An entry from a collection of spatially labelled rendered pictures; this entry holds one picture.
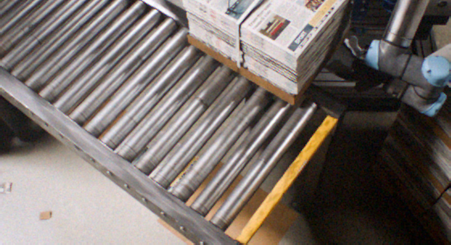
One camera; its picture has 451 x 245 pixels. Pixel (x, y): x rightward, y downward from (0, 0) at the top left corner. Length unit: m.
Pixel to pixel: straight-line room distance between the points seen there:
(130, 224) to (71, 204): 0.28
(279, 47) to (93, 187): 1.28
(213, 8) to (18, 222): 1.39
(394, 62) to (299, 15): 0.28
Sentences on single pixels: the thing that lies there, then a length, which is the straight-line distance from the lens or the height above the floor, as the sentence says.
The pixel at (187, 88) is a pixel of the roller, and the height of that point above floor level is 0.80.
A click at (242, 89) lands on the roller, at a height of 0.80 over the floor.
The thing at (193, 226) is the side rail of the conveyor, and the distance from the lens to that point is 1.31.
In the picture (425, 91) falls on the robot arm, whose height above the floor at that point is 0.90.
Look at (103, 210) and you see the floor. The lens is 2.25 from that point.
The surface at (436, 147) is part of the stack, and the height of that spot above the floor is 0.56.
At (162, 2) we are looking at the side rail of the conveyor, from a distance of 1.70.
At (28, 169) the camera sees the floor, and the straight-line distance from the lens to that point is 2.44.
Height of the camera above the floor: 2.05
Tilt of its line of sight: 61 degrees down
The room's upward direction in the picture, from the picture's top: 5 degrees counter-clockwise
